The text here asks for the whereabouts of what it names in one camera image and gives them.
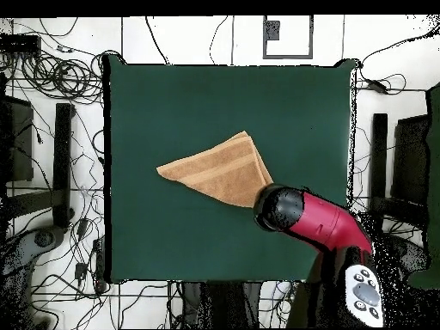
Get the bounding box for coiled black cables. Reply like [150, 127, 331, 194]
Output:
[21, 51, 104, 104]

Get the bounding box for tan terry towel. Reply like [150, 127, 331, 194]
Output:
[156, 130, 274, 209]

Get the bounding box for grey square floor frame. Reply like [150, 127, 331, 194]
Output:
[262, 15, 315, 60]

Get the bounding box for dark green hanging cloth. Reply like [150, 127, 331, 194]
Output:
[406, 82, 440, 290]

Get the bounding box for black rectangular box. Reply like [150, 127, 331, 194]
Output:
[0, 34, 42, 54]

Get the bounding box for black panel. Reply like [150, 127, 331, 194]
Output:
[0, 95, 35, 183]
[391, 114, 431, 207]

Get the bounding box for dark green table cloth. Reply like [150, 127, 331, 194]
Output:
[102, 54, 358, 284]

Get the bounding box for long black cable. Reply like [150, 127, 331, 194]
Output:
[358, 28, 440, 70]

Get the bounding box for thin black cable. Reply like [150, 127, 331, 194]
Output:
[208, 15, 229, 65]
[144, 15, 170, 65]

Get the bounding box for dark grey square box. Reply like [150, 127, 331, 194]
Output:
[264, 20, 281, 41]

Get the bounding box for black floor beam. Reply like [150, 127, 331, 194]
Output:
[367, 113, 429, 236]
[6, 102, 75, 229]

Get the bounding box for black power strip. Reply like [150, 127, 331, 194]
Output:
[92, 236, 107, 293]

